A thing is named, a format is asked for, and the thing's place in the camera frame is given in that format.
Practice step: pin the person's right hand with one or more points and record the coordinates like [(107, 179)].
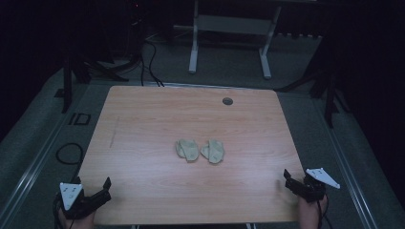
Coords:
[(310, 213)]

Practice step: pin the white desk frame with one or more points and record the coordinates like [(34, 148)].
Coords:
[(231, 24)]

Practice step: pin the metal floor rail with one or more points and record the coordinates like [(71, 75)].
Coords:
[(30, 173), (348, 178)]

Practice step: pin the light green sock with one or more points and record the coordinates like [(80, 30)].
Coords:
[(187, 150), (214, 151)]

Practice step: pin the person's left hand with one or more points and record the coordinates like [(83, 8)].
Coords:
[(78, 222)]

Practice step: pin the grey table grommet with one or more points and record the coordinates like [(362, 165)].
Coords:
[(227, 101)]

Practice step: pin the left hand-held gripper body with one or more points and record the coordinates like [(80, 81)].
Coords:
[(83, 201)]

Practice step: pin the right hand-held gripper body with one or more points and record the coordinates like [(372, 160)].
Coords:
[(310, 188)]

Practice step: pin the black metal stand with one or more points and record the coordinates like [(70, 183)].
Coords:
[(328, 86), (83, 73)]

